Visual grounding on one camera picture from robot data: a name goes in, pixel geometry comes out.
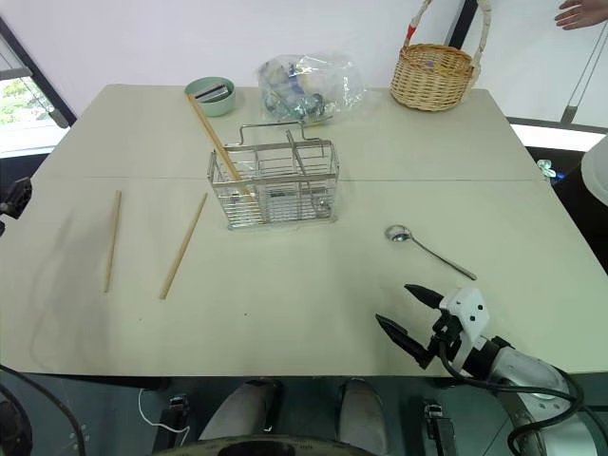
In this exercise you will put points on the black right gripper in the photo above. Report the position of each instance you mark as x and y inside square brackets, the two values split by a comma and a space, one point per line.
[444, 335]

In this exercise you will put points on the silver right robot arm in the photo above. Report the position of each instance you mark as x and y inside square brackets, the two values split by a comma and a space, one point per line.
[532, 375]

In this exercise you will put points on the bystander bare hand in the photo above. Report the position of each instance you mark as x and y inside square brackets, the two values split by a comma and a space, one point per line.
[582, 14]

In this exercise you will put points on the metal spoon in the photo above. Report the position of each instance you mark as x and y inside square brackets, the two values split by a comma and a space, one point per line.
[398, 233]

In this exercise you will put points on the grey rounded shape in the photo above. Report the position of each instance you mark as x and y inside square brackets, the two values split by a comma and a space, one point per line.
[362, 413]
[242, 408]

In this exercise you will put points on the small crumpled pale object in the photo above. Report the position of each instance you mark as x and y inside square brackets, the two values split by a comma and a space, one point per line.
[547, 167]

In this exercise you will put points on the white rounded object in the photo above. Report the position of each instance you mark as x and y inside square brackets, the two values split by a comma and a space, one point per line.
[597, 171]

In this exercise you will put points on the wooden chopstick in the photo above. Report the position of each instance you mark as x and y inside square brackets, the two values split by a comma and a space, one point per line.
[209, 128]
[184, 245]
[112, 241]

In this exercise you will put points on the clear plastic bag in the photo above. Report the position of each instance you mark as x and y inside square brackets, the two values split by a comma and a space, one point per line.
[309, 90]

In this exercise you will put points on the green bowl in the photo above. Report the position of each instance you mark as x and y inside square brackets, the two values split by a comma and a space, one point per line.
[221, 108]

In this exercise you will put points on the silver metal pole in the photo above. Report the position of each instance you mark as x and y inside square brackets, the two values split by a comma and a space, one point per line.
[582, 76]

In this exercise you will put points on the black slanted beam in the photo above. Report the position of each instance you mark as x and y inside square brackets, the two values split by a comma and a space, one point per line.
[463, 21]

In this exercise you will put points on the silver black box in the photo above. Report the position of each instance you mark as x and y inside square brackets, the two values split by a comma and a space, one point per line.
[214, 92]

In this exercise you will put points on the black clamp device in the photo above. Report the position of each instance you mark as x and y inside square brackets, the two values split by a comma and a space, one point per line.
[16, 195]

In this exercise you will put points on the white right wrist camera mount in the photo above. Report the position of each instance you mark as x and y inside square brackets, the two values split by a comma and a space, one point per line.
[468, 309]

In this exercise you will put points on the black table bracket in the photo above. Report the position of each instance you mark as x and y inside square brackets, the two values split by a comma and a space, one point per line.
[176, 418]
[436, 423]

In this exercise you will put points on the black window frame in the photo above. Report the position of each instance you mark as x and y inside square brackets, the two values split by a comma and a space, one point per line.
[43, 81]

